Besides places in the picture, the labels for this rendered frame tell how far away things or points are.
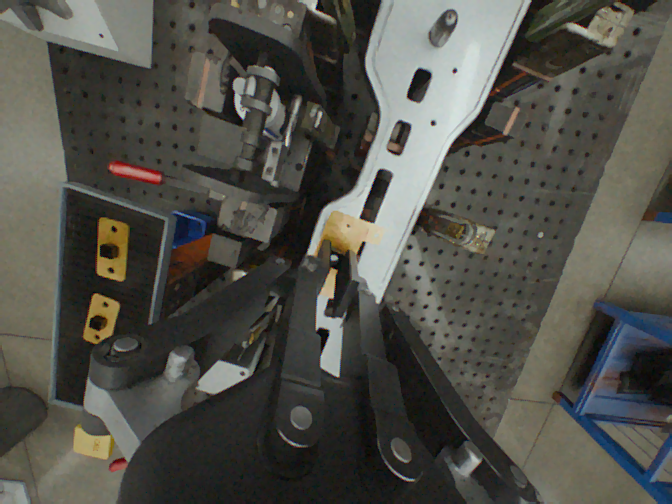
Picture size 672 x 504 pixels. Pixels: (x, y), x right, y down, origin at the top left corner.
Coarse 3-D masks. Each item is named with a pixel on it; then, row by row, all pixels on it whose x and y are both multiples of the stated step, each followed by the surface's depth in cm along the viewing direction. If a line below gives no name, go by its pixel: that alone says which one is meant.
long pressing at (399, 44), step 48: (384, 0) 39; (432, 0) 39; (480, 0) 39; (528, 0) 39; (384, 48) 41; (432, 48) 41; (480, 48) 41; (384, 96) 42; (432, 96) 43; (480, 96) 43; (384, 144) 45; (432, 144) 45; (384, 240) 49; (384, 288) 52; (336, 336) 55
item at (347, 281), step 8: (352, 256) 21; (344, 264) 21; (352, 264) 19; (344, 272) 19; (352, 272) 17; (336, 280) 21; (344, 280) 18; (352, 280) 16; (336, 288) 20; (344, 288) 16; (352, 288) 16; (336, 296) 18; (344, 296) 16; (352, 296) 16; (336, 304) 17; (344, 304) 16; (336, 312) 17; (344, 312) 17
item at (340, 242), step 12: (336, 216) 22; (348, 216) 22; (324, 228) 23; (336, 228) 23; (360, 228) 23; (336, 240) 23; (348, 240) 23; (360, 240) 23; (336, 252) 22; (336, 264) 23; (324, 288) 24
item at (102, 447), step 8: (80, 424) 43; (80, 432) 43; (80, 440) 43; (88, 440) 43; (96, 440) 43; (104, 440) 43; (112, 440) 44; (80, 448) 44; (88, 448) 44; (96, 448) 43; (104, 448) 43; (112, 448) 45; (96, 456) 44; (104, 456) 44
